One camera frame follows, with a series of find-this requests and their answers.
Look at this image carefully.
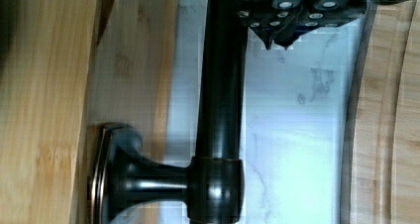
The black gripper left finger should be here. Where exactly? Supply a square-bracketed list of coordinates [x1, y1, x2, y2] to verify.
[222, 0, 302, 50]

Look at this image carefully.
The wooden drawer with black handle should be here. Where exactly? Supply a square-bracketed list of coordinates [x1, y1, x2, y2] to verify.
[1, 0, 247, 224]

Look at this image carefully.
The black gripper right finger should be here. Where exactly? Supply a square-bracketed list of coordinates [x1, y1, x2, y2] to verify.
[273, 0, 409, 48]

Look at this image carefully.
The bamboo cutting board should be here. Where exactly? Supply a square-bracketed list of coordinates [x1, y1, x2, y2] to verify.
[340, 0, 420, 224]

